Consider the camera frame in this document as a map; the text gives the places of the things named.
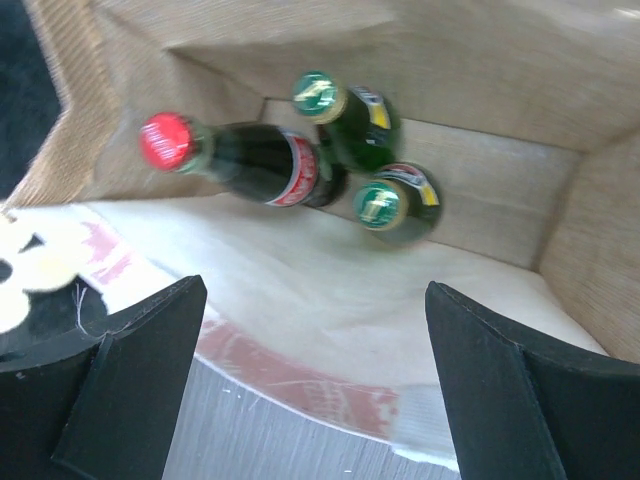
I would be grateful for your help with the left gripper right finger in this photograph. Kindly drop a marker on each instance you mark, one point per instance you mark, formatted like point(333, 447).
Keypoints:
point(522, 404)

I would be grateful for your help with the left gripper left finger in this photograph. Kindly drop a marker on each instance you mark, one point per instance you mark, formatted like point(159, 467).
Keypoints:
point(87, 394)

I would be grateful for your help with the green glass bottle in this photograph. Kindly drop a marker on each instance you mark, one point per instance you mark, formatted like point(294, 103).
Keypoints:
point(360, 123)
point(401, 204)

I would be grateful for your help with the Coca-Cola glass bottle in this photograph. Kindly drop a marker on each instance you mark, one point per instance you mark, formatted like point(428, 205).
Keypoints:
point(263, 163)

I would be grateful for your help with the brown burlap canvas bag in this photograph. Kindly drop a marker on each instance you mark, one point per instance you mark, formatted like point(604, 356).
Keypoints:
point(526, 112)

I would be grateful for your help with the black floral plush blanket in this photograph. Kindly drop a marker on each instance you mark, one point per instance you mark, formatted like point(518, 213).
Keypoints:
point(30, 280)

